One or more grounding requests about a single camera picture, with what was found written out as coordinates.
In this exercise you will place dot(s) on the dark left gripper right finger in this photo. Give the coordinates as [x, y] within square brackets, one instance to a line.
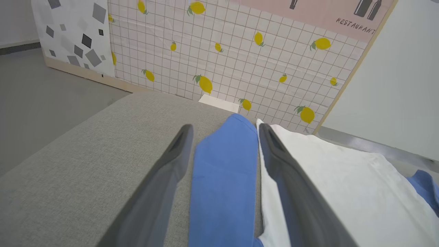
[298, 199]

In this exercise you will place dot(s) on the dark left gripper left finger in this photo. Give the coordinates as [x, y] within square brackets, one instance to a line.
[161, 192]

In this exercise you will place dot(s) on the blue and white garment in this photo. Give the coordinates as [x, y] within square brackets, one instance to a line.
[223, 188]

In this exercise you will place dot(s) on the grey fabric sofa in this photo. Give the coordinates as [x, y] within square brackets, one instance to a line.
[85, 171]

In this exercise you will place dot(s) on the white box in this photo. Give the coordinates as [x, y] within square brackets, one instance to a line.
[219, 102]

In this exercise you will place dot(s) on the lemon print grid panel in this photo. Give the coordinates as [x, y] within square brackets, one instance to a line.
[240, 61]

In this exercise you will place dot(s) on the grey geometric print panel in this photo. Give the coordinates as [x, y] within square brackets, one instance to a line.
[75, 37]

